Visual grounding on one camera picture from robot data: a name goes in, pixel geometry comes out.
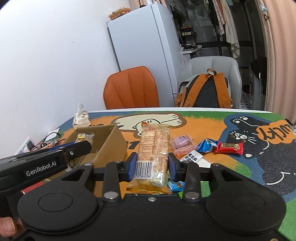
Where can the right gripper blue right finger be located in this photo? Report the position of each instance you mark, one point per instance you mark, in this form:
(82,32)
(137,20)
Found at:
(175,168)

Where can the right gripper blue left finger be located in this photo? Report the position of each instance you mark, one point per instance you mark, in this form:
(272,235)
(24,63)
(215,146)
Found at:
(130,165)

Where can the orange-red jelly snack packet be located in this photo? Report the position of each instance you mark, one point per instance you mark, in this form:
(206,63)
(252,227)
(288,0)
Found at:
(183,151)

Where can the white labelled snack pack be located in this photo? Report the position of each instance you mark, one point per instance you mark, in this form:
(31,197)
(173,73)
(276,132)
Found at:
(192,156)

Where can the orange biscuit pack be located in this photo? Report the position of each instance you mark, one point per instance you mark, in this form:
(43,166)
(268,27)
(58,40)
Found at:
(151,170)

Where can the pink snack packet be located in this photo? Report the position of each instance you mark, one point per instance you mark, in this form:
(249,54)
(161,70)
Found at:
(182,141)

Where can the blue snack wrapper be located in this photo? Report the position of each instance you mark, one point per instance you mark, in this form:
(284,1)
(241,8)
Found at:
(206,146)

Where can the yellow small snack packet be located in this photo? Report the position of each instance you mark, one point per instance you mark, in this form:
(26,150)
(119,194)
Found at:
(81,137)

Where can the red candy bar wrapper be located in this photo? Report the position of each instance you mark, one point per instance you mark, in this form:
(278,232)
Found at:
(228,148)

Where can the left hand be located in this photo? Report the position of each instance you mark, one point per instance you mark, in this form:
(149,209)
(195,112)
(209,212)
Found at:
(10,228)

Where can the white power strip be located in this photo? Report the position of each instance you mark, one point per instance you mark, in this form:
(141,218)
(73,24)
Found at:
(24,146)

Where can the brown cardboard box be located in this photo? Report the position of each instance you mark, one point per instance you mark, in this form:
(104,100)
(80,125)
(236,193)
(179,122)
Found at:
(108,144)

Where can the tissue pack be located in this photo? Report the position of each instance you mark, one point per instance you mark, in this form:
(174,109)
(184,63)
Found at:
(81,118)

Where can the orange chair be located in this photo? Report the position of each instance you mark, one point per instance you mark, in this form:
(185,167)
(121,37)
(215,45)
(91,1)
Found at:
(131,88)

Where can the orange black backpack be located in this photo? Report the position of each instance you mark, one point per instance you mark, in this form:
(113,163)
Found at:
(207,90)

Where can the colourful cartoon table mat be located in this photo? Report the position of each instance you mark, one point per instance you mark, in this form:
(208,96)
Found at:
(221,197)

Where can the grey armchair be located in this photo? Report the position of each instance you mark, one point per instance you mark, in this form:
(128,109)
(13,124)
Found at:
(226,65)

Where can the white refrigerator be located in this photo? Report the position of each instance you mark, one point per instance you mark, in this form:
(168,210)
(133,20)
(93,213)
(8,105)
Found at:
(147,37)

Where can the white hanging towel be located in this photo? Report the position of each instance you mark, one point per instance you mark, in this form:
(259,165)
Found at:
(230,30)

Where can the bag of oranges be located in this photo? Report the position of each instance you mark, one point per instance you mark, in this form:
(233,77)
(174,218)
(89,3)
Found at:
(119,12)

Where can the pink curtain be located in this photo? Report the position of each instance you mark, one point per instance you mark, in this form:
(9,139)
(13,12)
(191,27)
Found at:
(279,30)

